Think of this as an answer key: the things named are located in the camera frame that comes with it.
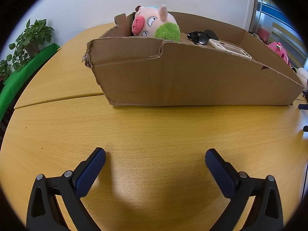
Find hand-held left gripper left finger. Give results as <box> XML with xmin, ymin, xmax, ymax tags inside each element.
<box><xmin>26</xmin><ymin>147</ymin><xmax>106</xmax><ymax>231</ymax></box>

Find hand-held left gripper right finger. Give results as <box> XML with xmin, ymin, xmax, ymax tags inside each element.
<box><xmin>205</xmin><ymin>148</ymin><xmax>284</xmax><ymax>231</ymax></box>

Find brown cardboard box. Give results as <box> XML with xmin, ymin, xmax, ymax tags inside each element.
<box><xmin>82</xmin><ymin>12</ymin><xmax>305</xmax><ymax>107</ymax></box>

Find black sunglasses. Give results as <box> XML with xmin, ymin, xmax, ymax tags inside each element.
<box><xmin>187</xmin><ymin>29</ymin><xmax>219</xmax><ymax>46</ymax></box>

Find white plush toy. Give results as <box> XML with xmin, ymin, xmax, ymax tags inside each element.
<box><xmin>296</xmin><ymin>67</ymin><xmax>308</xmax><ymax>88</ymax></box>

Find pink strawberry plush toy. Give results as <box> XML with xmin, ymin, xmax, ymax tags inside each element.
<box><xmin>268</xmin><ymin>41</ymin><xmax>291</xmax><ymax>68</ymax></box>

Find glass partition with blue stripe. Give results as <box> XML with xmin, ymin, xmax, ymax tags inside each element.
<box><xmin>248</xmin><ymin>0</ymin><xmax>308</xmax><ymax>70</ymax></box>

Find white phone case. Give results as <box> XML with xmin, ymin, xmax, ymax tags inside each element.
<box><xmin>208</xmin><ymin>38</ymin><xmax>252</xmax><ymax>59</ymax></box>

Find green table cloth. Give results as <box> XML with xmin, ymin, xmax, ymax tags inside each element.
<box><xmin>0</xmin><ymin>43</ymin><xmax>61</xmax><ymax>123</ymax></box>

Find small potted green plant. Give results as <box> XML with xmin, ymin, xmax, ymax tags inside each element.
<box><xmin>0</xmin><ymin>60</ymin><xmax>12</xmax><ymax>82</ymax></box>

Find large potted green plant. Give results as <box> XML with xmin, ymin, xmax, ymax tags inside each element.
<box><xmin>8</xmin><ymin>18</ymin><xmax>55</xmax><ymax>71</ymax></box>

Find pink pig plush toy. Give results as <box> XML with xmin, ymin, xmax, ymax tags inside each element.
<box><xmin>131</xmin><ymin>4</ymin><xmax>181</xmax><ymax>41</ymax></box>

